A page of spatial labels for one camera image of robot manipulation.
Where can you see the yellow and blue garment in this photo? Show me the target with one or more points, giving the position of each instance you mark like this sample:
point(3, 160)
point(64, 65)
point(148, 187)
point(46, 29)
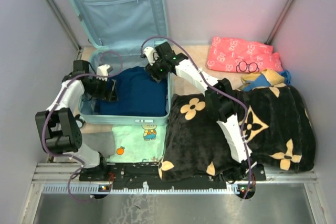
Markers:
point(265, 78)

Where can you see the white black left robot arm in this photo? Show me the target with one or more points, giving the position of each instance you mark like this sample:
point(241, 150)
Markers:
point(58, 130)

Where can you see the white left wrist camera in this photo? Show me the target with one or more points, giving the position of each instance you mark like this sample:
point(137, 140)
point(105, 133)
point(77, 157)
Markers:
point(103, 71)

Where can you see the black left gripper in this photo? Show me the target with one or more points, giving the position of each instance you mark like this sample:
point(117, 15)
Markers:
point(109, 95)

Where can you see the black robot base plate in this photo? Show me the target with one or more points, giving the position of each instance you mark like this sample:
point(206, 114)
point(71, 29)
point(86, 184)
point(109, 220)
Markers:
point(162, 175)

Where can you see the light green cartoon cloth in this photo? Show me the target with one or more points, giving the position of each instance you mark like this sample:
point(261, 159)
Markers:
point(138, 143)

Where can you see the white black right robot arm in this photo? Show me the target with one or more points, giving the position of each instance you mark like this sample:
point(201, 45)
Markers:
point(226, 110)

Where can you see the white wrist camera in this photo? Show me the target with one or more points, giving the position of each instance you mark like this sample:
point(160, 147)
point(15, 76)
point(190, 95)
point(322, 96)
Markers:
point(103, 71)
point(151, 55)

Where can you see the aluminium frame rail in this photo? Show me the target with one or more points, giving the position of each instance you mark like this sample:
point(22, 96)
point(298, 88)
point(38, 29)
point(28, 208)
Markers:
point(49, 173)

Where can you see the white cable duct strip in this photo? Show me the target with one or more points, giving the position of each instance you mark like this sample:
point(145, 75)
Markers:
point(111, 189)

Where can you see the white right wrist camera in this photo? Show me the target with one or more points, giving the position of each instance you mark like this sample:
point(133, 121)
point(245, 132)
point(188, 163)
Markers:
point(151, 55)

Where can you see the black floral fleece blanket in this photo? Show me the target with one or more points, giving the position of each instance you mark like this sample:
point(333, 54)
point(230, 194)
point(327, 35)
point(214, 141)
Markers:
point(277, 129)

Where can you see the grey cloth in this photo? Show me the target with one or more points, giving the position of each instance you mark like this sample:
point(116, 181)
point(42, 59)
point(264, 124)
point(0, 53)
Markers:
point(102, 142)

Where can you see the dark blue shirt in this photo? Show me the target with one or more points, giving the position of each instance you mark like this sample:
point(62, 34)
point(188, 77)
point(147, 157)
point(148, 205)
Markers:
point(138, 95)

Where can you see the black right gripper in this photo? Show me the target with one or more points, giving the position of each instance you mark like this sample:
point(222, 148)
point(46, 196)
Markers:
point(154, 75)

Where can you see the light teal hardshell suitcase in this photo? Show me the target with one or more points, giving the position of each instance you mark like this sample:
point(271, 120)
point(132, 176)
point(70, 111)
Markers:
point(118, 28)

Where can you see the pink printed garment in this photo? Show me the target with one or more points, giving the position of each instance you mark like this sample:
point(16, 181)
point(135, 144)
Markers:
point(238, 55)

